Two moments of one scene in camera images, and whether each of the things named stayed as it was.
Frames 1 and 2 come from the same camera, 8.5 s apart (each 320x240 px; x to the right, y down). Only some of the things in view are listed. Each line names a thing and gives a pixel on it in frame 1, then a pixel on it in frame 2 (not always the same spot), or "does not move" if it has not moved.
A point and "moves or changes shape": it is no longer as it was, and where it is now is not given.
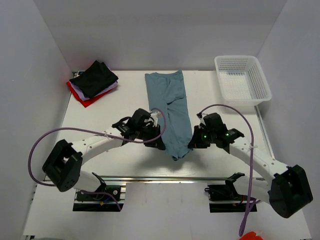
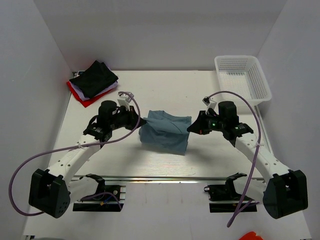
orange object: (250, 235) does not move
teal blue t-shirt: (166, 92) moves or changes shape
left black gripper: (156, 132) to (132, 116)
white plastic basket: (242, 80) does not move
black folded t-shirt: (95, 77) does not move
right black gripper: (196, 142) to (199, 126)
